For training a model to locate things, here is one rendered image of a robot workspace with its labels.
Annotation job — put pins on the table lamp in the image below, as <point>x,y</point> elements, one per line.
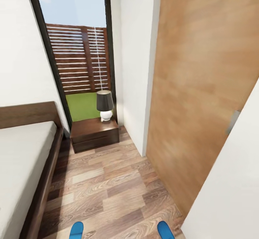
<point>104,104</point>

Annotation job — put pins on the sliding door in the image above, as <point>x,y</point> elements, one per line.
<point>206,66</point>

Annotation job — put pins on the nightstand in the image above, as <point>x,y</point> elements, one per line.
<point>93,133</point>

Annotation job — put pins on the bed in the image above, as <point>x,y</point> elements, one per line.
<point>30,140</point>

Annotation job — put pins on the fixed window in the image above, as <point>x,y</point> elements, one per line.
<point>78,39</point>

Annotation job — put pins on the sandal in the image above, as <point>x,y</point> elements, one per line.
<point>76,231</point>
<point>164,230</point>

